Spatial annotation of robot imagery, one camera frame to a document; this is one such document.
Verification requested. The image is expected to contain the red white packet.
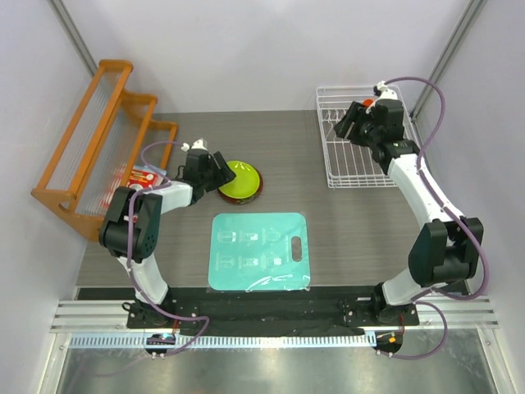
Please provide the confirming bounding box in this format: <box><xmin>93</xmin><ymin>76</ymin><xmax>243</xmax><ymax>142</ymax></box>
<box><xmin>126</xmin><ymin>165</ymin><xmax>167</xmax><ymax>190</ymax></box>

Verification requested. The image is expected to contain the white slotted cable duct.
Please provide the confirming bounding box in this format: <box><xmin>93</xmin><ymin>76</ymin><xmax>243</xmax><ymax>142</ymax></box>
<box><xmin>69</xmin><ymin>332</ymin><xmax>377</xmax><ymax>350</ymax></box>

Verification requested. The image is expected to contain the aluminium extrusion rail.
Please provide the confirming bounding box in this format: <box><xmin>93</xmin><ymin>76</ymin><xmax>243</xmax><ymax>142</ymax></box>
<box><xmin>51</xmin><ymin>294</ymin><xmax>499</xmax><ymax>337</ymax></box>

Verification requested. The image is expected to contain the white wire dish rack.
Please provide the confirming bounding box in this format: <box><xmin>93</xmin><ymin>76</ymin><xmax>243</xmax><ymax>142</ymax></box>
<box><xmin>315</xmin><ymin>84</ymin><xmax>419</xmax><ymax>189</ymax></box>

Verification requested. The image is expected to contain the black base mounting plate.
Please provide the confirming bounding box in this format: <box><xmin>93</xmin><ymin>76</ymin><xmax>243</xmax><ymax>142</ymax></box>
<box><xmin>79</xmin><ymin>286</ymin><xmax>419</xmax><ymax>337</ymax></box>

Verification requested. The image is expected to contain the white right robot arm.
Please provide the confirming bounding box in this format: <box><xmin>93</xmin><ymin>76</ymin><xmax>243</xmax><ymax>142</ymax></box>
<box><xmin>334</xmin><ymin>98</ymin><xmax>484</xmax><ymax>324</ymax></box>

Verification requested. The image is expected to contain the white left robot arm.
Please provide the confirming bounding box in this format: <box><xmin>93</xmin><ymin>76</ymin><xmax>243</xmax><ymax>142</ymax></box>
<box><xmin>98</xmin><ymin>148</ymin><xmax>235</xmax><ymax>328</ymax></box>

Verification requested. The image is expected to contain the teal cutting board mat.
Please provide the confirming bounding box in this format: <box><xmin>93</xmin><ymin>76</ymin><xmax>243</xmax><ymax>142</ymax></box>
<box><xmin>208</xmin><ymin>213</ymin><xmax>311</xmax><ymax>292</ymax></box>

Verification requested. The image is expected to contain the orange wooden rack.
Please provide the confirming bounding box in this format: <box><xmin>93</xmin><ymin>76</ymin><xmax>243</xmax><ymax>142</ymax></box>
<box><xmin>31</xmin><ymin>59</ymin><xmax>177</xmax><ymax>242</ymax></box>

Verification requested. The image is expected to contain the lime green plate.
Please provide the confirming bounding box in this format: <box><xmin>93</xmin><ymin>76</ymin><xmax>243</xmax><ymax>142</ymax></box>
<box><xmin>218</xmin><ymin>160</ymin><xmax>261</xmax><ymax>199</ymax></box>

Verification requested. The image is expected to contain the red floral plate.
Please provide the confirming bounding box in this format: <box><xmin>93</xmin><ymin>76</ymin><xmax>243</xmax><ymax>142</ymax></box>
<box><xmin>217</xmin><ymin>172</ymin><xmax>264</xmax><ymax>205</ymax></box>

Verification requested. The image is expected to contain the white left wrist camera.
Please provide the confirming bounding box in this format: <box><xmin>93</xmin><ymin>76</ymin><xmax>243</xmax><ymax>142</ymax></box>
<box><xmin>189</xmin><ymin>138</ymin><xmax>208</xmax><ymax>151</ymax></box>

